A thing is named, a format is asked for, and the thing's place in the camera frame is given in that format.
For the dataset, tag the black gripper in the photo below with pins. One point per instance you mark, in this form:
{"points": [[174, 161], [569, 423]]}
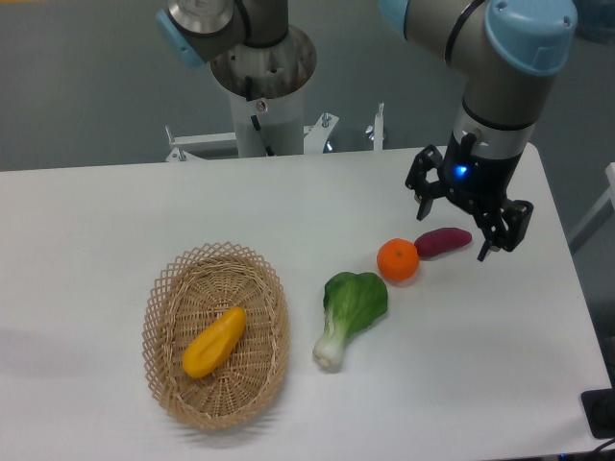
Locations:
{"points": [[477, 185]]}

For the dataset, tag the yellow mango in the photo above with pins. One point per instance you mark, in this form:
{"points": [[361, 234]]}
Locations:
{"points": [[214, 344]]}

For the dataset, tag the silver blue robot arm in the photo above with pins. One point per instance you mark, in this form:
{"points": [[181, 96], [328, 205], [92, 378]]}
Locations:
{"points": [[508, 51]]}

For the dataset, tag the woven wicker basket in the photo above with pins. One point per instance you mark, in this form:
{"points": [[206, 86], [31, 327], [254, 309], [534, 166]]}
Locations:
{"points": [[191, 293]]}

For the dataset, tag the purple sweet potato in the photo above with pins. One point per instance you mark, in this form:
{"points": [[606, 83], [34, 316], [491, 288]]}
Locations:
{"points": [[442, 241]]}

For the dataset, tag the orange tangerine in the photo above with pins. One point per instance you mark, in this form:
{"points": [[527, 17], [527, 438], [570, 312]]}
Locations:
{"points": [[398, 260]]}

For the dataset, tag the white table leg right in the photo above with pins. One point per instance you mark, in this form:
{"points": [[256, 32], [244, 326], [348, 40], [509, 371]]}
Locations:
{"points": [[595, 216]]}

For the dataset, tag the green bok choy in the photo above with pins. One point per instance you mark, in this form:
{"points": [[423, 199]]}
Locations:
{"points": [[352, 303]]}

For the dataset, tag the black device at edge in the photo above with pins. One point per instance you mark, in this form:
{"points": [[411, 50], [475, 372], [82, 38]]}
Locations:
{"points": [[598, 406]]}

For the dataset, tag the white metal frame bracket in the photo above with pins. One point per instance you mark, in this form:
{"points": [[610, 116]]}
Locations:
{"points": [[273, 140]]}

